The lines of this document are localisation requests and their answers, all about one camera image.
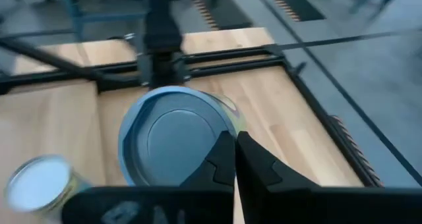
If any white blue yellow label can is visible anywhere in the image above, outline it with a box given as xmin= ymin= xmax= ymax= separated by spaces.
xmin=3 ymin=154 xmax=93 ymax=224

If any blue metal cart frame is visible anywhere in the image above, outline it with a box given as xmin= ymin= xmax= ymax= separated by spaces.
xmin=54 ymin=0 xmax=149 ymax=43

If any black aluminium table frame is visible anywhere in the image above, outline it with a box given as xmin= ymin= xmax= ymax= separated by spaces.
xmin=0 ymin=36 xmax=385 ymax=188

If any black mat orange striped edge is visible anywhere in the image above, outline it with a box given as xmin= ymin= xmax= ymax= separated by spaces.
xmin=262 ymin=0 xmax=327 ymax=23
xmin=329 ymin=113 xmax=386 ymax=188
xmin=186 ymin=0 xmax=255 ymax=32

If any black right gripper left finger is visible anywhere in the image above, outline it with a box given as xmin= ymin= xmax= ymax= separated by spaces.
xmin=61 ymin=130 xmax=237 ymax=224

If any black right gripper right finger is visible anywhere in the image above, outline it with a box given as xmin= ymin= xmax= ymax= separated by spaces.
xmin=235 ymin=130 xmax=422 ymax=224

